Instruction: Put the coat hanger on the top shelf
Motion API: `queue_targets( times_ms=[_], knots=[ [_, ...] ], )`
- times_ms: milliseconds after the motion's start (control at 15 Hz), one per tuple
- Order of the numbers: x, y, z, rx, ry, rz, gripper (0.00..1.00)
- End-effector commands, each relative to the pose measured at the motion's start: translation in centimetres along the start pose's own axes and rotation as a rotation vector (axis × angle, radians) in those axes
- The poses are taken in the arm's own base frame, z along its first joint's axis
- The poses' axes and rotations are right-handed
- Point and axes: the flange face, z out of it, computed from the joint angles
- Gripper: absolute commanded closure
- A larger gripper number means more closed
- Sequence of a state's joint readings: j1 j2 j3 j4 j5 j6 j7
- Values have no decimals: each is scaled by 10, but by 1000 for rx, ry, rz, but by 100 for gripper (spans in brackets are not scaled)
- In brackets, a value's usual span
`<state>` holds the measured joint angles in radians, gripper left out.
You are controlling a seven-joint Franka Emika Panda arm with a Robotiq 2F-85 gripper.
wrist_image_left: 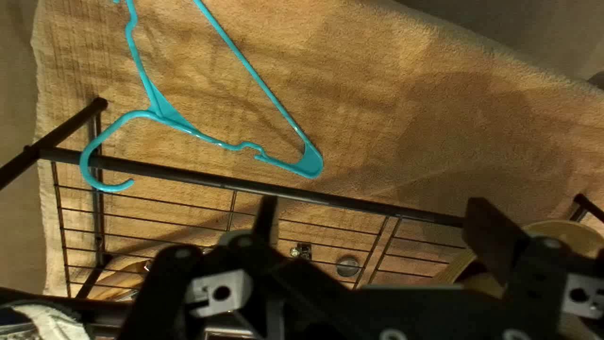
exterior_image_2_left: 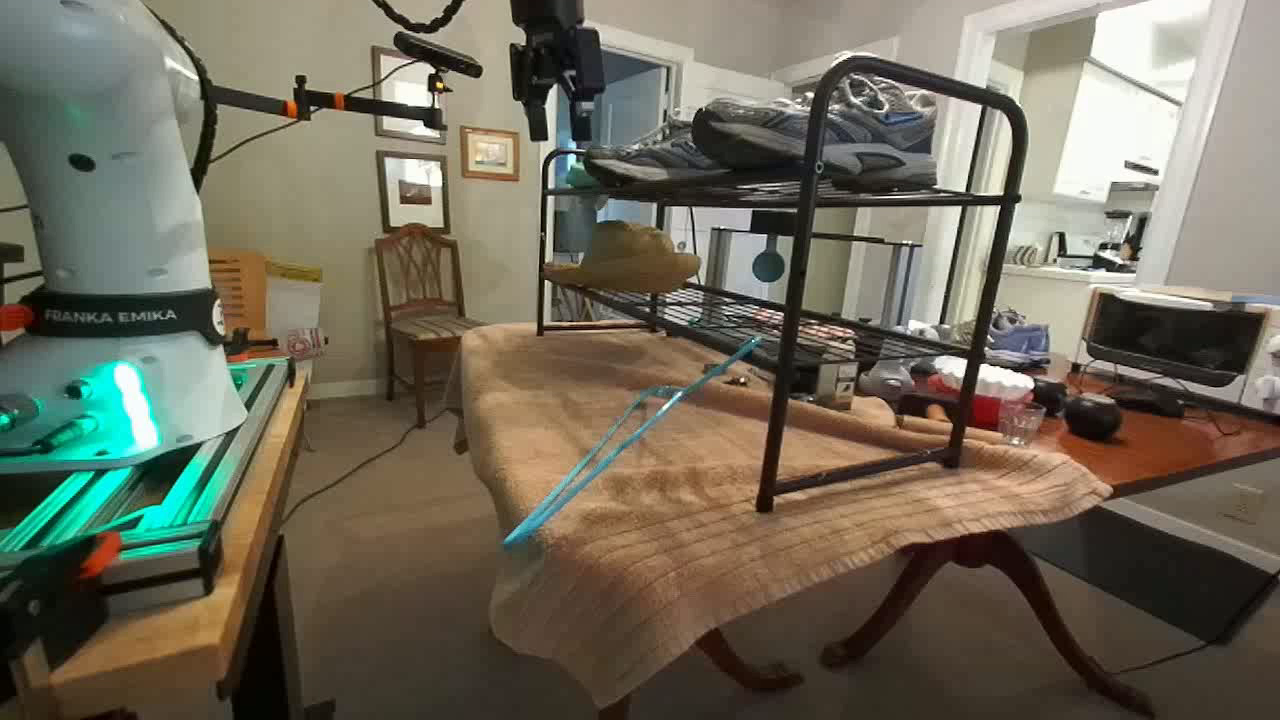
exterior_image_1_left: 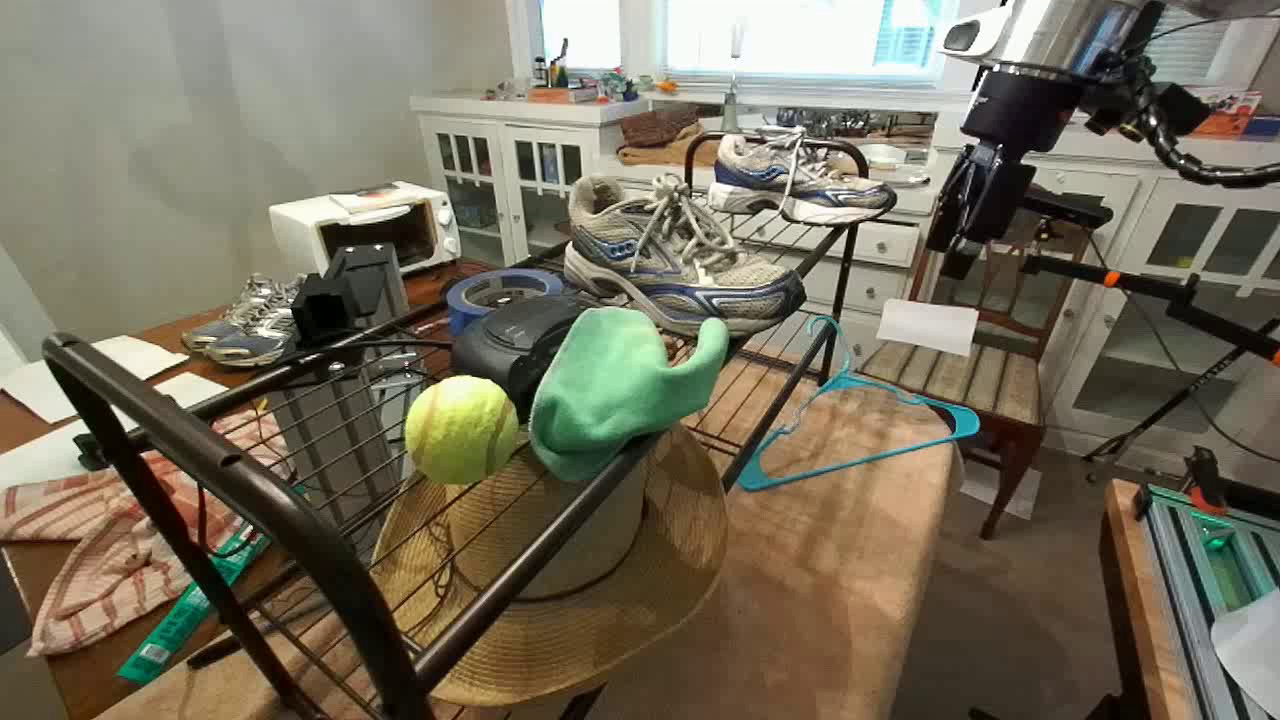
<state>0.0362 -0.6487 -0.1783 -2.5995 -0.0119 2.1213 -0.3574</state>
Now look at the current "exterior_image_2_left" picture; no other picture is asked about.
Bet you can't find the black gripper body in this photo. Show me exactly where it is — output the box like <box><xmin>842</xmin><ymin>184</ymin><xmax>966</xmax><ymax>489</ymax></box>
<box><xmin>509</xmin><ymin>0</ymin><xmax>609</xmax><ymax>146</ymax></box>

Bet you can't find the small gold framed picture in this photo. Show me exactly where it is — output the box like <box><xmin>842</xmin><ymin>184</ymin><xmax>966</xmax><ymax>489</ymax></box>
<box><xmin>461</xmin><ymin>125</ymin><xmax>523</xmax><ymax>184</ymax></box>

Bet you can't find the grey blue mesh sneaker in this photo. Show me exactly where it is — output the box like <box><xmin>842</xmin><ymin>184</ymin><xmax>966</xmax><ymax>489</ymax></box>
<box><xmin>585</xmin><ymin>128</ymin><xmax>733</xmax><ymax>194</ymax></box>

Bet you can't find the framed picture with white mat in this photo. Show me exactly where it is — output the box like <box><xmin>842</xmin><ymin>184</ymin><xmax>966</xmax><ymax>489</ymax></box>
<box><xmin>368</xmin><ymin>44</ymin><xmax>450</xmax><ymax>147</ymax></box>

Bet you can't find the dark framed landscape picture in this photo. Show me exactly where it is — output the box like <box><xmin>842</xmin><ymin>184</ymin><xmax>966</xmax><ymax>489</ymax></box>
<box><xmin>373</xmin><ymin>147</ymin><xmax>454</xmax><ymax>236</ymax></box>

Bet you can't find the black boom with orange clamp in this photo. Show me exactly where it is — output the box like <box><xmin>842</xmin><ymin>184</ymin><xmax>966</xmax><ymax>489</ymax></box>
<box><xmin>194</xmin><ymin>71</ymin><xmax>450</xmax><ymax>138</ymax></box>

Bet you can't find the tan straw hat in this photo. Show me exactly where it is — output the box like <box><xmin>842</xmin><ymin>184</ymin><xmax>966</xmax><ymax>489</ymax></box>
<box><xmin>545</xmin><ymin>222</ymin><xmax>704</xmax><ymax>296</ymax></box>

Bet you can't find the dark grey sneaker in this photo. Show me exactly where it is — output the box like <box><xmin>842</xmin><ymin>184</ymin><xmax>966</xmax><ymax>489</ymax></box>
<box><xmin>688</xmin><ymin>95</ymin><xmax>941</xmax><ymax>194</ymax></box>

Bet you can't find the wooden chair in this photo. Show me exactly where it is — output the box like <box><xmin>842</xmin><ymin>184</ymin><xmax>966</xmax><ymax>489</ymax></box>
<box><xmin>373</xmin><ymin>225</ymin><xmax>478</xmax><ymax>431</ymax></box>

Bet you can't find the grey sneaker with white laces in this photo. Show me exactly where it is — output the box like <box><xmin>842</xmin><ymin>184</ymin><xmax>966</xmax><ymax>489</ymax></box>
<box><xmin>826</xmin><ymin>71</ymin><xmax>944</xmax><ymax>151</ymax></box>

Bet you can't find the black metal shoe rack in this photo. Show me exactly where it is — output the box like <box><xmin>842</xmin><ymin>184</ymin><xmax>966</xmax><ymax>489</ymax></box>
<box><xmin>533</xmin><ymin>53</ymin><xmax>1030</xmax><ymax>516</ymax></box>

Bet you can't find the cardboard box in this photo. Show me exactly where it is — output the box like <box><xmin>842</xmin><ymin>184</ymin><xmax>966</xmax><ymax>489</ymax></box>
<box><xmin>209</xmin><ymin>254</ymin><xmax>329</xmax><ymax>344</ymax></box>

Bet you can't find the small glass jar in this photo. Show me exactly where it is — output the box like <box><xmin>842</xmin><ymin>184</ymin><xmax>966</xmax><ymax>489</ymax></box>
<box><xmin>812</xmin><ymin>332</ymin><xmax>859</xmax><ymax>412</ymax></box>

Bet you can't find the tan ribbed towel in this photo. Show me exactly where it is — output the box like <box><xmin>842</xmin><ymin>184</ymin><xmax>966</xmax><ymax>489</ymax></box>
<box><xmin>454</xmin><ymin>319</ymin><xmax>1117</xmax><ymax>711</ymax></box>

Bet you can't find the red white container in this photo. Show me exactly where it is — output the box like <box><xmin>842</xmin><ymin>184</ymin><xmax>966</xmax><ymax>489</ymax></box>
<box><xmin>924</xmin><ymin>351</ymin><xmax>1039</xmax><ymax>431</ymax></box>

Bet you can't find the blue cloth bundle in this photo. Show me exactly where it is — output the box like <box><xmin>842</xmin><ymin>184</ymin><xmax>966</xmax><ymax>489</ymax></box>
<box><xmin>985</xmin><ymin>309</ymin><xmax>1057</xmax><ymax>371</ymax></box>

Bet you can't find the clear drinking glass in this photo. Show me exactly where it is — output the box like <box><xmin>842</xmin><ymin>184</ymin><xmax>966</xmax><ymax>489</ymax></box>
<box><xmin>997</xmin><ymin>398</ymin><xmax>1050</xmax><ymax>448</ymax></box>

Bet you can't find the black round object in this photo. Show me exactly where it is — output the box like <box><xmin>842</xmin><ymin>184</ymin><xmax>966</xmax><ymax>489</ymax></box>
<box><xmin>1059</xmin><ymin>393</ymin><xmax>1127</xmax><ymax>445</ymax></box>

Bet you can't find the wooden workbench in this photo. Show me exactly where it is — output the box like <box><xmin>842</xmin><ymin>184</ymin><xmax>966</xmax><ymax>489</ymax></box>
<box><xmin>0</xmin><ymin>358</ymin><xmax>320</xmax><ymax>720</ymax></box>

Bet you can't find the white toaster oven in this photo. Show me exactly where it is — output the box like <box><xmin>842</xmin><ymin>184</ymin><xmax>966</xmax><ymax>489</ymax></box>
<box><xmin>1070</xmin><ymin>279</ymin><xmax>1280</xmax><ymax>415</ymax></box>

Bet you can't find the black orange clamp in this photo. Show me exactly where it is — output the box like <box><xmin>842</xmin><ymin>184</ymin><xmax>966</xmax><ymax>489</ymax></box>
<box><xmin>0</xmin><ymin>534</ymin><xmax>128</xmax><ymax>700</ymax></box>

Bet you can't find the black floor mat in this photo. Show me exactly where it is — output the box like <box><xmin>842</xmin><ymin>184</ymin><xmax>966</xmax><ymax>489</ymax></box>
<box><xmin>1010</xmin><ymin>498</ymin><xmax>1280</xmax><ymax>647</ymax></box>

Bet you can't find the black bar camera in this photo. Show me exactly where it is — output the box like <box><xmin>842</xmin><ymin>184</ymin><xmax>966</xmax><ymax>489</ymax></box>
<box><xmin>392</xmin><ymin>30</ymin><xmax>486</xmax><ymax>83</ymax></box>

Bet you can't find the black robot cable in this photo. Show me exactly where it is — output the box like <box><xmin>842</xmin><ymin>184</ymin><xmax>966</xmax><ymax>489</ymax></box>
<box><xmin>368</xmin><ymin>0</ymin><xmax>470</xmax><ymax>36</ymax></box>

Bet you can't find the black floor cable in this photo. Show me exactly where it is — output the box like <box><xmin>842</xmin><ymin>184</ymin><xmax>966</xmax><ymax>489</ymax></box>
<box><xmin>275</xmin><ymin>415</ymin><xmax>423</xmax><ymax>534</ymax></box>

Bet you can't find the aluminium rail base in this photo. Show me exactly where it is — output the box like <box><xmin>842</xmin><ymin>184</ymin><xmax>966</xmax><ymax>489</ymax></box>
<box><xmin>0</xmin><ymin>358</ymin><xmax>295</xmax><ymax>607</ymax></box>

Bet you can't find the dark wooden pedestal table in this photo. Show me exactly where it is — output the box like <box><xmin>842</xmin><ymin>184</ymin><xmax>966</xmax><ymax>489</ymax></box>
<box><xmin>593</xmin><ymin>375</ymin><xmax>1280</xmax><ymax>720</ymax></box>

